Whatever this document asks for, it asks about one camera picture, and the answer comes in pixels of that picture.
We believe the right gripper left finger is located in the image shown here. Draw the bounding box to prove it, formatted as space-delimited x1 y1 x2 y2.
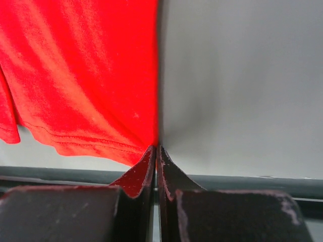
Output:
110 146 155 241

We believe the red t-shirt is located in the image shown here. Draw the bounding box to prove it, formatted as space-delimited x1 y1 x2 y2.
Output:
1 1 158 166

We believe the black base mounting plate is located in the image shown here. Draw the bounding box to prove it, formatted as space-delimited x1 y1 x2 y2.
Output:
1 166 322 220

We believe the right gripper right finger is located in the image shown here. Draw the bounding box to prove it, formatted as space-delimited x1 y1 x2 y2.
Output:
156 145 204 241

